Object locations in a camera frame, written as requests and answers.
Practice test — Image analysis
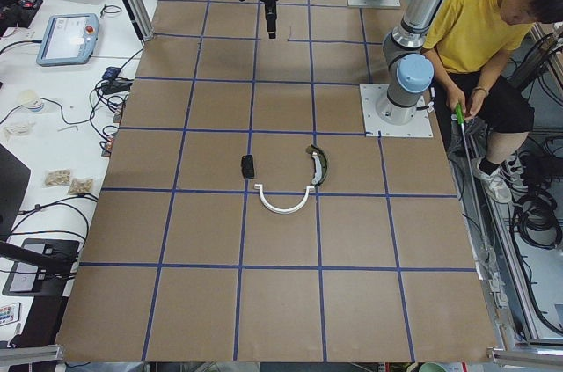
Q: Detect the dark green brake shoe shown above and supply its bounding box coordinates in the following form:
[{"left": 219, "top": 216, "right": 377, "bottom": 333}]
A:
[{"left": 305, "top": 144, "right": 329, "bottom": 187}]

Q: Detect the small blue black box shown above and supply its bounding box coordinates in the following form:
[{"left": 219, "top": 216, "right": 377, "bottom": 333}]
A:
[{"left": 102, "top": 66, "right": 121, "bottom": 81}]

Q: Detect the white curved plastic piece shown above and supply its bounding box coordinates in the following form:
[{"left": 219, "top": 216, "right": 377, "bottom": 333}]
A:
[{"left": 253, "top": 183, "right": 316, "bottom": 215}]

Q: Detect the lower blue teach pendant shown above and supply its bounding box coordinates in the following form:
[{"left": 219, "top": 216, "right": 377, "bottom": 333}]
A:
[{"left": 36, "top": 13, "right": 99, "bottom": 67}]

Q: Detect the person in yellow shirt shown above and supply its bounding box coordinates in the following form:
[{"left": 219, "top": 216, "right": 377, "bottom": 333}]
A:
[{"left": 421, "top": 0, "right": 562, "bottom": 203}]

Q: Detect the bag of screws right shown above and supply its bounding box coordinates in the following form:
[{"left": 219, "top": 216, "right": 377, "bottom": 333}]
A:
[{"left": 68, "top": 178, "right": 95, "bottom": 195}]

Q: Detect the bag of screws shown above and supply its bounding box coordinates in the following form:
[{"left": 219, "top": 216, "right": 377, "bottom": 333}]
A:
[
  {"left": 68, "top": 178, "right": 95, "bottom": 195},
  {"left": 43, "top": 169, "right": 73, "bottom": 187}
]

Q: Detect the bag of screws left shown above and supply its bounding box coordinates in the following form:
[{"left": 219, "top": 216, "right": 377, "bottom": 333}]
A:
[{"left": 43, "top": 169, "right": 73, "bottom": 187}]

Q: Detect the black laptop stand device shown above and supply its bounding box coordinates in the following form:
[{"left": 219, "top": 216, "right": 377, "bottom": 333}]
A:
[{"left": 1, "top": 238, "right": 80, "bottom": 297}]

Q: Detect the colourful remote control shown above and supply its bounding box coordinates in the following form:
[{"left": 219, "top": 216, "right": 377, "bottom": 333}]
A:
[{"left": 0, "top": 302, "right": 21, "bottom": 326}]

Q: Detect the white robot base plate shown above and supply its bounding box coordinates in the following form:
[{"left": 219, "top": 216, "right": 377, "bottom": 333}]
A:
[{"left": 359, "top": 84, "right": 434, "bottom": 138}]

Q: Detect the black metal bracket plate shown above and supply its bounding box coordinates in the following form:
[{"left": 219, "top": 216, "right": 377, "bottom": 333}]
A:
[{"left": 241, "top": 154, "right": 255, "bottom": 179}]

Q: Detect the green handled tool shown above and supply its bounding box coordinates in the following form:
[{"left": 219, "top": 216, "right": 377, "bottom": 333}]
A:
[{"left": 454, "top": 102, "right": 489, "bottom": 252}]

